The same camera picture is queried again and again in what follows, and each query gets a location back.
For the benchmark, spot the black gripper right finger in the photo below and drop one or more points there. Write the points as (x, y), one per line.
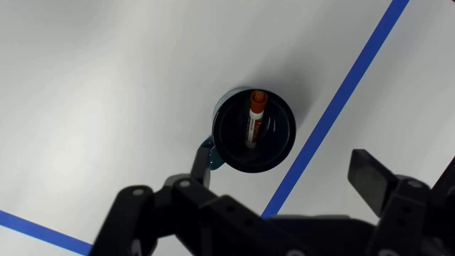
(407, 214)

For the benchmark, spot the white marker with orange cap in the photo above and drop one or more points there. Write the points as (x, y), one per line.
(256, 119)

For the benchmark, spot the blue tape strip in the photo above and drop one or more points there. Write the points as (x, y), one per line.
(331, 112)
(43, 231)

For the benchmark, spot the dark green mug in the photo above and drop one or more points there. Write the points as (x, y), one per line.
(277, 137)

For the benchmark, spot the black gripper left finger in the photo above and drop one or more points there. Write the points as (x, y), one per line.
(142, 222)

